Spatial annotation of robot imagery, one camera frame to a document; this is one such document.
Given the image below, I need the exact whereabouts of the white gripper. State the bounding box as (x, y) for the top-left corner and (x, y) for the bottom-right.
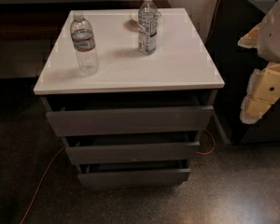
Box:
(237, 0), (280, 124)

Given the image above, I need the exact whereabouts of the grey bottom drawer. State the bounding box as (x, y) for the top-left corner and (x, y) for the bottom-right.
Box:
(77, 161), (190, 189)

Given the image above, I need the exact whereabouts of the grey drawer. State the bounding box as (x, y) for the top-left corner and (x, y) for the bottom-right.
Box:
(77, 161), (190, 189)
(47, 105), (213, 136)
(64, 132), (200, 164)

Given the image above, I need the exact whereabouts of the grey middle drawer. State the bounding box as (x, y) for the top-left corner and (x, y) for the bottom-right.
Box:
(64, 132), (200, 164)

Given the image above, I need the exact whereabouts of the clear bottle white cap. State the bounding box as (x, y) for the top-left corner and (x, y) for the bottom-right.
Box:
(138, 0), (158, 54)

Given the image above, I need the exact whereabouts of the white-top grey drawer cabinet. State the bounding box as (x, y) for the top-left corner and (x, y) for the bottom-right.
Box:
(33, 7), (226, 189)

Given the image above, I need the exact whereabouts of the clear bottle red-blue label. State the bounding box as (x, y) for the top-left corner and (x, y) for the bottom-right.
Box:
(70, 12), (99, 76)

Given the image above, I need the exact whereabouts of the grey top drawer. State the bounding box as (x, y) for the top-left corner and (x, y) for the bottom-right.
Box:
(47, 105), (213, 136)

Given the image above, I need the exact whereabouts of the dark counter cabinet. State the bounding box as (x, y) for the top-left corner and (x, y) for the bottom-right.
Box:
(206, 0), (280, 144)

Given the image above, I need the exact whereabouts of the dark wooden bench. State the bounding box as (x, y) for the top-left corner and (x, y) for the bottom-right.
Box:
(0, 0), (172, 43)

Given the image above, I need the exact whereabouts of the orange power cable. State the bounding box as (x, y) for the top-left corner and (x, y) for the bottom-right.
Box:
(19, 0), (232, 224)

